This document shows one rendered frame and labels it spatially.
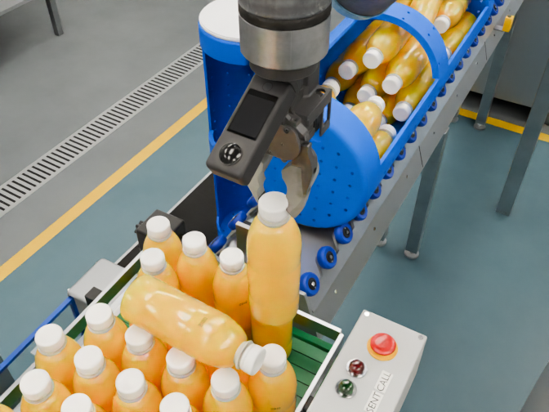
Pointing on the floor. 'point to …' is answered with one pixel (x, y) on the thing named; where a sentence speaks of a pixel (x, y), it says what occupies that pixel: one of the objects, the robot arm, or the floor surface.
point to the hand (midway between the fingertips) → (274, 206)
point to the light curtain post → (526, 145)
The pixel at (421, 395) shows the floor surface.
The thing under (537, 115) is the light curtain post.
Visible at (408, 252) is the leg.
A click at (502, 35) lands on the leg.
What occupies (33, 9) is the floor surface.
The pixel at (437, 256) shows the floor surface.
